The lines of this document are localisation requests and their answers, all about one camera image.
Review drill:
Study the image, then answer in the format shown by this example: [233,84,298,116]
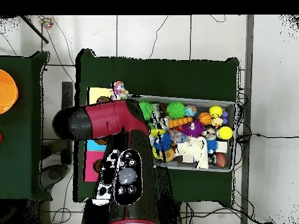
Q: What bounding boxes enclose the small dotted cloth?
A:
[111,80,130,101]

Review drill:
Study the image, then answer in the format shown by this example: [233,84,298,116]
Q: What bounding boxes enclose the wooden box with three holes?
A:
[84,87,115,183]

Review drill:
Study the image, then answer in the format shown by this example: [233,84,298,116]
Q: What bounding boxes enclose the green spiky ball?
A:
[165,101,186,121]
[139,101,154,121]

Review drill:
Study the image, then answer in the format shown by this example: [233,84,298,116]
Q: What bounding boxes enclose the blue spiky ball with eyes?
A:
[155,132,174,151]

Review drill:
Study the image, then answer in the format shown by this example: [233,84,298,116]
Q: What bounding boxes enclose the orange plastic toy block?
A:
[168,116,193,130]

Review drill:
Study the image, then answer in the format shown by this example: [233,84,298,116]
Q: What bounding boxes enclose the purple furry monster toy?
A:
[182,120,206,138]

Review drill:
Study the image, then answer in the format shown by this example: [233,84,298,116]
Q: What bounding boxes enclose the cream knitted cloth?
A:
[175,136,210,170]

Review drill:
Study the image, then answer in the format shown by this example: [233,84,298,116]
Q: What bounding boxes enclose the dark green table cloth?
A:
[74,48,241,206]
[0,51,50,201]

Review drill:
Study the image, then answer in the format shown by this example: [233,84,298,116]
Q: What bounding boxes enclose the orange toy basketball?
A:
[198,111,213,126]

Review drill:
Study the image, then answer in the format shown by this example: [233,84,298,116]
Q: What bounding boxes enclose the yellow ball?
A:
[208,105,222,118]
[217,125,234,141]

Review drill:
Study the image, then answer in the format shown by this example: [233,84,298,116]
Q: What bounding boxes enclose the grey round stand base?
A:
[39,163,71,190]

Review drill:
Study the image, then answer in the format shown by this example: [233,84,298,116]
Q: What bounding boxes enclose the small colourful floor toy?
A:
[38,16,54,30]

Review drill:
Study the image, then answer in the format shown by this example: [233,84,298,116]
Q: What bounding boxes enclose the orange round bowl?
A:
[0,69,19,116]

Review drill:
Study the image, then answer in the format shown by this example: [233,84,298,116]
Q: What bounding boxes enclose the thin black rod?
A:
[18,15,50,44]

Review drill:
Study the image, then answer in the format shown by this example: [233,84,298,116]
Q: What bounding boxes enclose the wire mesh bin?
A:
[137,95,238,173]

